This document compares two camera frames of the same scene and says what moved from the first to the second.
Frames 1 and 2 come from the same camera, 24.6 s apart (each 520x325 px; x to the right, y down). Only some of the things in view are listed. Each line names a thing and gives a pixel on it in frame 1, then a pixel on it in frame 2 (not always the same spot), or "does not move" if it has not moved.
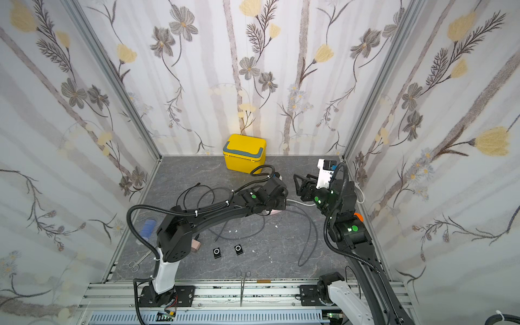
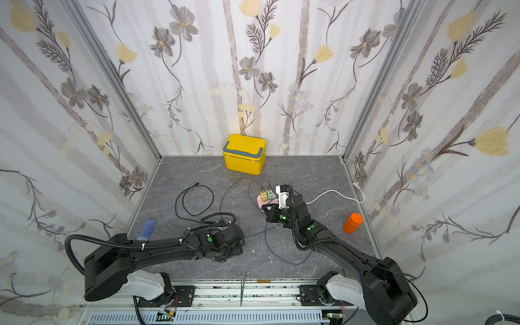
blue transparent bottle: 147,229 does not move
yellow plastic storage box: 244,153 does not move
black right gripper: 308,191 to 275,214
